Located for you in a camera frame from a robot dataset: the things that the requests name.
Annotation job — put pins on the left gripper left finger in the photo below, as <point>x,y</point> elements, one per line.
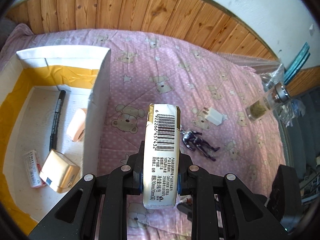
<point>95,207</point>

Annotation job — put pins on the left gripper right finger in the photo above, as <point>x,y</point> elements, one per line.
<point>224,207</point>

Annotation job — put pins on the white barcode carton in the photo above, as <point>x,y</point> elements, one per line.
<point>161,156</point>

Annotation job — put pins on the purple silver action figure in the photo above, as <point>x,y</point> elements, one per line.
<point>193,141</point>

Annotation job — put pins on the white charger plug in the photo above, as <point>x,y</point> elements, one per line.
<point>213,116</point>

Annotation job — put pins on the gold and white box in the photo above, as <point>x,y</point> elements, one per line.
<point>59,172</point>

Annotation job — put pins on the red white small box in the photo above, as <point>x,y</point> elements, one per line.
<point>33,169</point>

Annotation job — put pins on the black marker pen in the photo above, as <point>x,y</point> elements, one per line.
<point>57,113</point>

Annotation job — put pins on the pink stapler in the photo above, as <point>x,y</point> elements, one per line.
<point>76,128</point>

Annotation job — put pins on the clear glass jar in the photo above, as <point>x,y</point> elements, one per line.
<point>265,103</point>

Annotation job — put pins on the clear plastic bag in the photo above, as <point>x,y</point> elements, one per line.
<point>286,107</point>

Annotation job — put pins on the pink bear quilt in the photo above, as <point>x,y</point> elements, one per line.
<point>147,68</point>

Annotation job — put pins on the teal board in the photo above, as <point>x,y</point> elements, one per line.
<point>297,63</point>

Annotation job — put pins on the white cardboard box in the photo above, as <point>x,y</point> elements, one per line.
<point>31,81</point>

